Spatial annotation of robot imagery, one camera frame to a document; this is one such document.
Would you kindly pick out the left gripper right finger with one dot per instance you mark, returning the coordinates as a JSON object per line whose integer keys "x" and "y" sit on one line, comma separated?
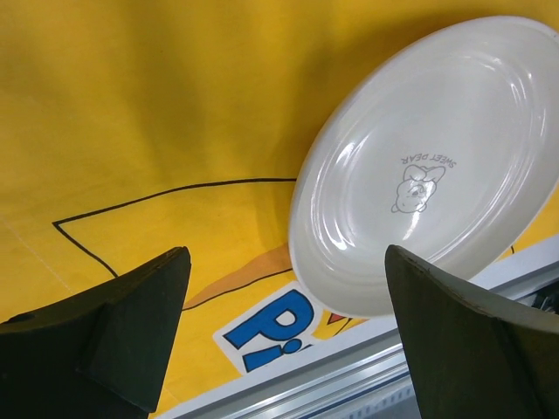
{"x": 471, "y": 353}

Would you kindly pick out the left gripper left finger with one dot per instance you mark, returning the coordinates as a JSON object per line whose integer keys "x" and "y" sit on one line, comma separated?
{"x": 102, "y": 353}

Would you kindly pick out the cream round plate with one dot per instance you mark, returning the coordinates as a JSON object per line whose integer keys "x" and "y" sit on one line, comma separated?
{"x": 449, "y": 149}

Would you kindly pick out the yellow cartoon cloth placemat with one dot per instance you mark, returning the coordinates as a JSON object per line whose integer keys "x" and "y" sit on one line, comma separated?
{"x": 131, "y": 127}

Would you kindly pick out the aluminium mounting rail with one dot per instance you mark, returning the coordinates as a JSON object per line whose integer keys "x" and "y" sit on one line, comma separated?
{"x": 358, "y": 374}

